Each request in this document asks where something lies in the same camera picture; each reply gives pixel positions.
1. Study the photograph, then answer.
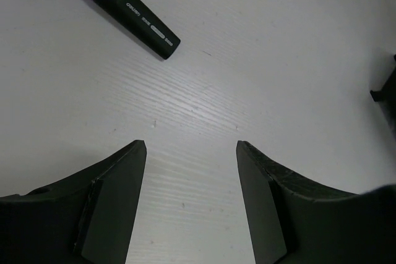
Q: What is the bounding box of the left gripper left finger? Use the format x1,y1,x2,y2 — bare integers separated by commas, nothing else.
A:
1,140,146,263

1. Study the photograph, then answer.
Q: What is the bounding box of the black two-compartment organizer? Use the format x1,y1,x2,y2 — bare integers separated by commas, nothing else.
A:
369,53,395,139

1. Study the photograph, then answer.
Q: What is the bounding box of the black purple-capped marker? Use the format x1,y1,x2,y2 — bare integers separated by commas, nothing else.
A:
92,0,181,60

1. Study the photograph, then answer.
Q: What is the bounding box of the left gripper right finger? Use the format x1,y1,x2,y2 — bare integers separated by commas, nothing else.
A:
236,141,395,263

